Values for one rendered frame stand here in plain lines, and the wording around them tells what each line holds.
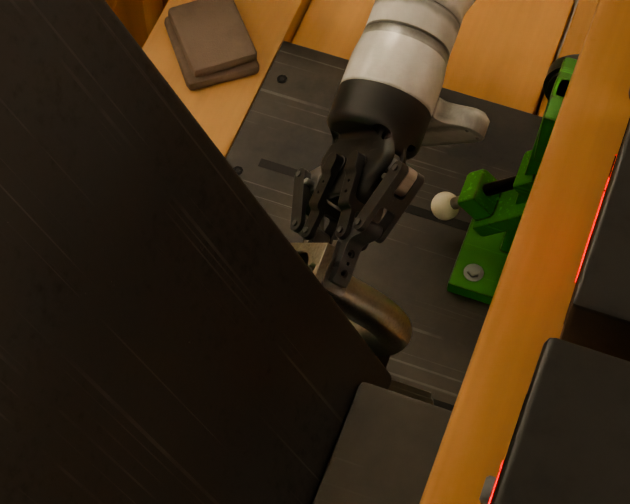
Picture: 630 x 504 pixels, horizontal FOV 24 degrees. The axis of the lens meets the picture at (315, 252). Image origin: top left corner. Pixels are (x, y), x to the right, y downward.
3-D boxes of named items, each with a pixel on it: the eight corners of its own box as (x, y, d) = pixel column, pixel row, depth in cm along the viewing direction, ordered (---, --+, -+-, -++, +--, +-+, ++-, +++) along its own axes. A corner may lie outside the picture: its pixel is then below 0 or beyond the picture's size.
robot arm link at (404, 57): (489, 143, 113) (514, 73, 114) (388, 73, 107) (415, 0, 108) (413, 149, 120) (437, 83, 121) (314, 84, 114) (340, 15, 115)
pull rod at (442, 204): (426, 220, 142) (430, 188, 137) (435, 198, 143) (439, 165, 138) (480, 237, 141) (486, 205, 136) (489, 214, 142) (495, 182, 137)
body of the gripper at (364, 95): (319, 76, 114) (278, 183, 111) (388, 65, 107) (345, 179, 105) (387, 121, 118) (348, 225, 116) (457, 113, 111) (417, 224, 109)
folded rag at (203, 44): (261, 75, 154) (260, 57, 152) (188, 94, 153) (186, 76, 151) (234, 6, 159) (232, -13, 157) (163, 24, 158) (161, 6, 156)
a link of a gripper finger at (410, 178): (381, 138, 108) (362, 162, 109) (404, 165, 104) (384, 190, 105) (404, 153, 110) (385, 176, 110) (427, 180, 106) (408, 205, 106)
